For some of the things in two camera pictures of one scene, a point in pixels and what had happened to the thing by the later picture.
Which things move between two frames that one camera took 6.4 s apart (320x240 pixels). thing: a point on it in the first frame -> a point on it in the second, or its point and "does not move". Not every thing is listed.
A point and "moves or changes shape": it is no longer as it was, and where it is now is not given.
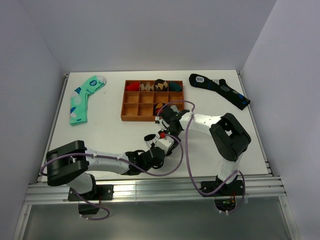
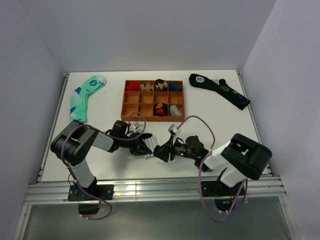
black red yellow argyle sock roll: x=156 y=107 does not move
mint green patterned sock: x=78 y=103 does not move
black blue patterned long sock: x=238 y=99 does not move
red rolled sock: x=134 y=86 does not move
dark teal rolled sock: x=174 y=87 does not move
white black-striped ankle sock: x=151 y=138 moves or changes shape
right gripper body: x=171 y=131 -> x=181 y=150
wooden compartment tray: x=142 y=99 does not move
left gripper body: x=145 y=167 -> x=128 y=144
